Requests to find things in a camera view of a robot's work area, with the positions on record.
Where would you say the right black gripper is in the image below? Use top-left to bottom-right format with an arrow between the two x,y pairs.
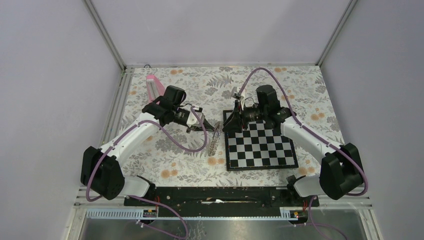
222,100 -> 268,134

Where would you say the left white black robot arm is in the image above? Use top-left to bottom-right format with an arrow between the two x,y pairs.
80,85 -> 215,206

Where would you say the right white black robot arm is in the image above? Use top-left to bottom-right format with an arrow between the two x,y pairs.
222,85 -> 365,206

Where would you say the black white chessboard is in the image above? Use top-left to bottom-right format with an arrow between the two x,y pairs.
223,121 -> 299,171

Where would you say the pink metronome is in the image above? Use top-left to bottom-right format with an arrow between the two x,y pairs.
146,74 -> 165,102

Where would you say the floral patterned table mat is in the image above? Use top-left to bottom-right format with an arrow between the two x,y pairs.
119,66 -> 344,187

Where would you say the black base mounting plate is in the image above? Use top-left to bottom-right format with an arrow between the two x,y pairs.
123,184 -> 311,216

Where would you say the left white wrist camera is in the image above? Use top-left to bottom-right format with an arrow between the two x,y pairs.
186,106 -> 205,128

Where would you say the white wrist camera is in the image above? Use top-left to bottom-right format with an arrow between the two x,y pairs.
231,86 -> 246,110
186,106 -> 205,128

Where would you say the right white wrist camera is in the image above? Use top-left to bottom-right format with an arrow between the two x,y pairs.
231,86 -> 246,110

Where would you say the grey slotted cable duct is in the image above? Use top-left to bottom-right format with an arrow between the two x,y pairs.
86,207 -> 298,221

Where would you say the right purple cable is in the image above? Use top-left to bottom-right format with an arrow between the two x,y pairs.
235,67 -> 369,240

